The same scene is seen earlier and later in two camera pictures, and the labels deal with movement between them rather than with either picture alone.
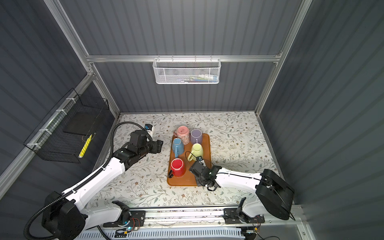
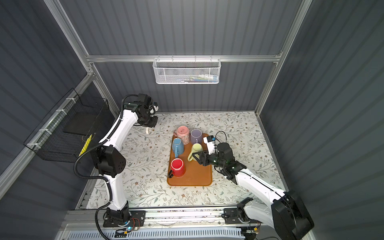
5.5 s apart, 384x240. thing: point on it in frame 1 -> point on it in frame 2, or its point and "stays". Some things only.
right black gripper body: x=199 y=181 -> x=213 y=159
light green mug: x=197 y=150 stays
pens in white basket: x=202 y=78 stays
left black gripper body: x=154 y=147 -> x=148 y=121
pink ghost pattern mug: x=183 y=132 stays
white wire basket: x=186 y=71 stays
